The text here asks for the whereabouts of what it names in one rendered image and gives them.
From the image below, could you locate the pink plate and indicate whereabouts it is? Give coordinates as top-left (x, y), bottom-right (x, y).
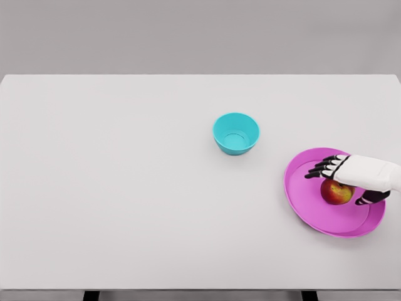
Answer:
top-left (283, 147), bottom-right (387, 239)

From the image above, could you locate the blue bowl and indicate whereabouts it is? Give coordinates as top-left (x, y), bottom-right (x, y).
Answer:
top-left (212, 112), bottom-right (261, 156)

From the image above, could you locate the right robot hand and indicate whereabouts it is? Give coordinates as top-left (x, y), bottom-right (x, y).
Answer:
top-left (305, 153), bottom-right (392, 206)

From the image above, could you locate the red yellow apple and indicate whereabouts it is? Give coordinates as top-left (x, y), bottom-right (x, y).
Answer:
top-left (320, 179), bottom-right (356, 206)

